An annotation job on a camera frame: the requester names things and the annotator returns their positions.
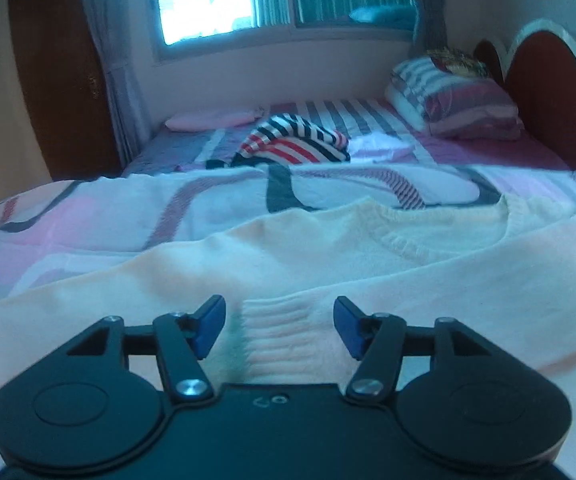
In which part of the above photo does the brown wooden wardrobe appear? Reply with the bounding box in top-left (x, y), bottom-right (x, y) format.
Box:
top-left (7, 0), bottom-right (121, 181)

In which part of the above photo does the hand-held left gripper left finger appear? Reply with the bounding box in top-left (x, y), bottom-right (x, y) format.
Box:
top-left (57, 295), bottom-right (227, 406)

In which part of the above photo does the grey striped pillow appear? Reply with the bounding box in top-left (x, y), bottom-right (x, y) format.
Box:
top-left (385, 57), bottom-right (474, 128)

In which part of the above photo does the pink striped pillow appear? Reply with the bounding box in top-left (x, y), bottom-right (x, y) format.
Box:
top-left (420, 79), bottom-right (525, 141)

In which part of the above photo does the teal cloth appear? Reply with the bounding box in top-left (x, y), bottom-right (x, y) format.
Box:
top-left (350, 5), bottom-right (415, 29)

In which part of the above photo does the red white wooden headboard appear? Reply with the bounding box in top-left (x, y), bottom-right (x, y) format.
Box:
top-left (473, 19), bottom-right (576, 176)

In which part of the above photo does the grey curtain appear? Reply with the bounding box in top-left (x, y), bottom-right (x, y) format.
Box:
top-left (408, 0), bottom-right (451, 56)
top-left (75, 0), bottom-right (151, 166)

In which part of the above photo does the pink patterned white blanket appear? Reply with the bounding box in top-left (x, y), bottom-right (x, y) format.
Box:
top-left (0, 162), bottom-right (576, 480)

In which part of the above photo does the yellow printed cushion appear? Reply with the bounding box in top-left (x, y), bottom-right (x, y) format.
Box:
top-left (425, 48), bottom-right (491, 80)

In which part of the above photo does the navy red striped garment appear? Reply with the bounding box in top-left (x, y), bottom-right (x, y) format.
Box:
top-left (207, 115), bottom-right (352, 170)

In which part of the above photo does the cream knit sweater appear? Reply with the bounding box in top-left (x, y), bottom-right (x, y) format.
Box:
top-left (0, 194), bottom-right (576, 413)

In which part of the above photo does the white folded cloth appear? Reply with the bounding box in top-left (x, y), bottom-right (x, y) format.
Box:
top-left (350, 133), bottom-right (415, 159)

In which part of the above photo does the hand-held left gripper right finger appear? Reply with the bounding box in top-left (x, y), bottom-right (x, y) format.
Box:
top-left (333, 296), bottom-right (499, 406)

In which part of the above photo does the small pink pillow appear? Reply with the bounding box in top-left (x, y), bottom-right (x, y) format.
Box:
top-left (164, 106), bottom-right (264, 132)

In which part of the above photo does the striped bed sheet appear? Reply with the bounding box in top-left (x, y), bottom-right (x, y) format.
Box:
top-left (120, 97), bottom-right (574, 178)

